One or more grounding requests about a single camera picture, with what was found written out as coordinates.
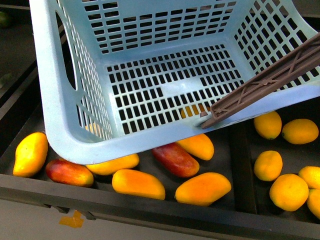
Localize light blue plastic basket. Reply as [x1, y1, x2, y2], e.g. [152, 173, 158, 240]
[29, 0, 317, 165]

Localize brown basket handle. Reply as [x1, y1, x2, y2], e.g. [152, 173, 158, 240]
[200, 33, 320, 129]

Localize yellow mango top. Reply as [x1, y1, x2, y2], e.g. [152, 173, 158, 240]
[180, 104, 210, 119]

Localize red mango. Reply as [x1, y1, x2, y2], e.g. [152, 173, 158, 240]
[45, 159, 94, 188]
[151, 142, 200, 178]

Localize yellow mango middle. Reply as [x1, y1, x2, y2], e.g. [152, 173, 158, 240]
[176, 133, 215, 161]

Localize yellow mango by basket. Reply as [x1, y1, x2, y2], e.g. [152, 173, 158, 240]
[86, 153, 140, 176]

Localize yellow mango lower left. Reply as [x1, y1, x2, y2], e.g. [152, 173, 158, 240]
[111, 169, 166, 200]

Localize yellow mango lower right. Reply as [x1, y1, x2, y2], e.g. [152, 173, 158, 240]
[174, 172, 232, 207]

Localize yellow lemon top left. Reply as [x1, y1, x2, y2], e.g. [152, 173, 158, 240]
[253, 111, 282, 140]

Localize yellow lemon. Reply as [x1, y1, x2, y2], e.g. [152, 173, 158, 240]
[298, 166, 320, 189]
[306, 189, 320, 219]
[269, 173, 309, 212]
[281, 118, 319, 145]
[253, 150, 283, 182]
[253, 111, 282, 140]

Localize yellow lemon middle left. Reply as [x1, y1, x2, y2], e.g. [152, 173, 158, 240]
[253, 150, 283, 182]

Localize yellow mango far left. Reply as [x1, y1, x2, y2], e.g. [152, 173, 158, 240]
[12, 132, 49, 178]

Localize yellow lemon top right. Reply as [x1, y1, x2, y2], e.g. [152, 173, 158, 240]
[281, 118, 319, 145]

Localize yellow lemon bottom centre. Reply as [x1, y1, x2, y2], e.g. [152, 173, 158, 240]
[269, 173, 309, 212]

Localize yellow lemon middle right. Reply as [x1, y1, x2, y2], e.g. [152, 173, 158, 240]
[298, 166, 320, 189]

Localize yellow lemon bottom right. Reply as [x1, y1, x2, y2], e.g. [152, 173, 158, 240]
[306, 189, 320, 219]

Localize black produce display tray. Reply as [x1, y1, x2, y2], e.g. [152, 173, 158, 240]
[0, 61, 320, 240]

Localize orange floor tape marker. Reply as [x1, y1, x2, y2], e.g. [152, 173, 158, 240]
[59, 210, 85, 228]

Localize green avocado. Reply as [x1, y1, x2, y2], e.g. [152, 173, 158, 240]
[0, 11, 12, 29]

